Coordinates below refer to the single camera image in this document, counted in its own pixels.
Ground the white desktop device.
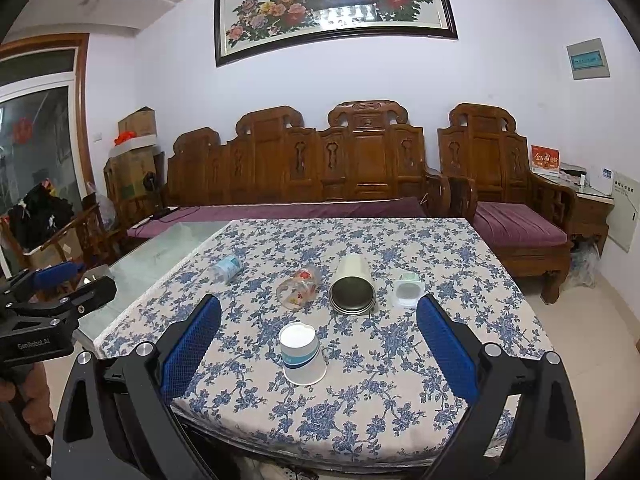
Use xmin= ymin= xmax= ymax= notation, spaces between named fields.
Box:
xmin=559 ymin=164 xmax=588 ymax=186

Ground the large brown cardboard box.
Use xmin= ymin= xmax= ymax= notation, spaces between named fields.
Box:
xmin=105 ymin=152 xmax=164 ymax=202

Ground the clear red-printed glass cup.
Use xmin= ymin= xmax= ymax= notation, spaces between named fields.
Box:
xmin=276 ymin=264 xmax=322 ymax=311

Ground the wooden side table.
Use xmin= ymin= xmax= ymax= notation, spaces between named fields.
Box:
xmin=542 ymin=170 xmax=615 ymax=256

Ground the grey wall electrical box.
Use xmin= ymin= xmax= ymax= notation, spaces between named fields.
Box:
xmin=566 ymin=37 xmax=612 ymax=81

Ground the long purple seat cushion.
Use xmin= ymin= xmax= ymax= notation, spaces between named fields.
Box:
xmin=127 ymin=196 xmax=427 ymax=241

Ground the clear plastic bag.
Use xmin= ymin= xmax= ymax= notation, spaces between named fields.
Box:
xmin=570 ymin=242 xmax=600 ymax=288

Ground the cream steel tumbler cup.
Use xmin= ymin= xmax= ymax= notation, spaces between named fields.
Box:
xmin=328 ymin=253 xmax=377 ymax=317

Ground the flat white box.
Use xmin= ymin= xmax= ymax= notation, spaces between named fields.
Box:
xmin=110 ymin=136 xmax=161 ymax=159

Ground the dark clothes pile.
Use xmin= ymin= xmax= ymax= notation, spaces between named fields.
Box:
xmin=7 ymin=182 xmax=76 ymax=251

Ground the blue floral tablecloth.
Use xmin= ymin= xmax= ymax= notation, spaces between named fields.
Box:
xmin=94 ymin=217 xmax=558 ymax=463

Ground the square purple seat cushion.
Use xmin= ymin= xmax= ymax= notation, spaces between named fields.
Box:
xmin=472 ymin=202 xmax=569 ymax=248

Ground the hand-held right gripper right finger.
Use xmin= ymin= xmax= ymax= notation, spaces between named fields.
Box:
xmin=416 ymin=294 xmax=586 ymax=480

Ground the person's left hand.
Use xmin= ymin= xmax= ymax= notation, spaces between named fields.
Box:
xmin=0 ymin=359 xmax=55 ymax=438

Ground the wooden framed glass door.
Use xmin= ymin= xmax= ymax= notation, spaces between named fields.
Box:
xmin=0 ymin=34 xmax=96 ymax=281

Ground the white blue-label box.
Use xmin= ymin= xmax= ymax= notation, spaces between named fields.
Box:
xmin=590 ymin=169 xmax=613 ymax=197

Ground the carved wooden armchair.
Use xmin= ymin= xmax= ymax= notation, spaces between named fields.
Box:
xmin=437 ymin=103 xmax=578 ymax=305

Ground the white wall panel door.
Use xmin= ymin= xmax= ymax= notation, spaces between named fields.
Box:
xmin=607 ymin=175 xmax=640 ymax=256

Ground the red printed box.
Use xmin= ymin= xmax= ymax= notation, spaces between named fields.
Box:
xmin=530 ymin=145 xmax=561 ymax=175

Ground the red hanging ornament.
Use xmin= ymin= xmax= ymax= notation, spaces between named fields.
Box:
xmin=11 ymin=117 xmax=33 ymax=146

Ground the wooden slatted chair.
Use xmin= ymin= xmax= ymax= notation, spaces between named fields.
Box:
xmin=37 ymin=195 xmax=131 ymax=281

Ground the black electric fan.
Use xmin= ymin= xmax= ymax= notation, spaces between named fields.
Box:
xmin=142 ymin=171 xmax=164 ymax=211

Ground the white square plastic cup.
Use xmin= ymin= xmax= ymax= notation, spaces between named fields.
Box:
xmin=392 ymin=271 xmax=426 ymax=309

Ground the framed peacock flower painting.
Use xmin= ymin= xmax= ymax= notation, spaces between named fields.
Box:
xmin=214 ymin=0 xmax=459 ymax=68

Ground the small clear plastic bottle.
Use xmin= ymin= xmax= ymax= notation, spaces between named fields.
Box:
xmin=207 ymin=255 xmax=244 ymax=283

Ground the carved wooden sofa bench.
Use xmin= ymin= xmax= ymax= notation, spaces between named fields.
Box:
xmin=162 ymin=100 xmax=453 ymax=221

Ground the white blue-banded paper cup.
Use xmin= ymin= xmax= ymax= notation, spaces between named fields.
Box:
xmin=278 ymin=323 xmax=328 ymax=387

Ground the small brown cardboard box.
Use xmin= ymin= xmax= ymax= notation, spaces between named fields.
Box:
xmin=118 ymin=106 xmax=157 ymax=138

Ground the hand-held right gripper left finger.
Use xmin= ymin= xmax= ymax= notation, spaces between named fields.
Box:
xmin=52 ymin=294 xmax=222 ymax=480

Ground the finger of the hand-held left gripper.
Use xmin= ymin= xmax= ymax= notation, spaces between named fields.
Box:
xmin=0 ymin=261 xmax=86 ymax=307
xmin=9 ymin=275 xmax=118 ymax=332

